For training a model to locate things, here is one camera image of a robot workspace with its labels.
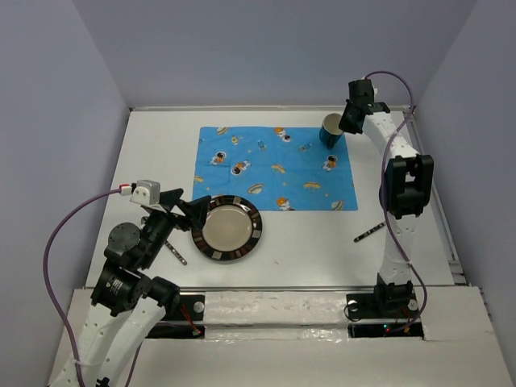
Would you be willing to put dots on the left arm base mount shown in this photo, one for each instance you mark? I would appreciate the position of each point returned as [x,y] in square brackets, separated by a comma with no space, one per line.
[185,322]

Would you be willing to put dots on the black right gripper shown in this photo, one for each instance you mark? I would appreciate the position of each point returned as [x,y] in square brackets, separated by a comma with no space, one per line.
[345,124]

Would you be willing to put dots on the silver fork black handle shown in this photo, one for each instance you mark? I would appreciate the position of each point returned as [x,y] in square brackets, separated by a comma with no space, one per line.
[369,232]

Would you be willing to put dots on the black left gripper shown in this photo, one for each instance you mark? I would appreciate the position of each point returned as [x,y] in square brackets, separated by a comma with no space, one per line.
[196,210]

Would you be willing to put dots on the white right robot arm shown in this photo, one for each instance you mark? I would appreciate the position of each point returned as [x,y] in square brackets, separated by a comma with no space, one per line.
[405,190]

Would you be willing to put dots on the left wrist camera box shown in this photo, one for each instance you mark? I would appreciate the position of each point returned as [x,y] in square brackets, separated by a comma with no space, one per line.
[145,193]

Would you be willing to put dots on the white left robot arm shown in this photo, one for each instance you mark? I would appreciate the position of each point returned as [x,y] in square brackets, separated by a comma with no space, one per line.
[125,303]

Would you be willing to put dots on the blue space print cloth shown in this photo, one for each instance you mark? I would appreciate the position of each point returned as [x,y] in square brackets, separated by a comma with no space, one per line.
[275,168]

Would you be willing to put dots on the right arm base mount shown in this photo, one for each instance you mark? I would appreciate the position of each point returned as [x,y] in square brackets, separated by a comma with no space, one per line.
[368,320]

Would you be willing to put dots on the teal mug cream inside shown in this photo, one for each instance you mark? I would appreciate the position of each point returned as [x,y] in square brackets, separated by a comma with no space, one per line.
[330,133]

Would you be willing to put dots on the black rimmed cream plate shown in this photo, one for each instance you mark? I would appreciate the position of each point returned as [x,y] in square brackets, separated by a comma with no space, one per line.
[232,230]

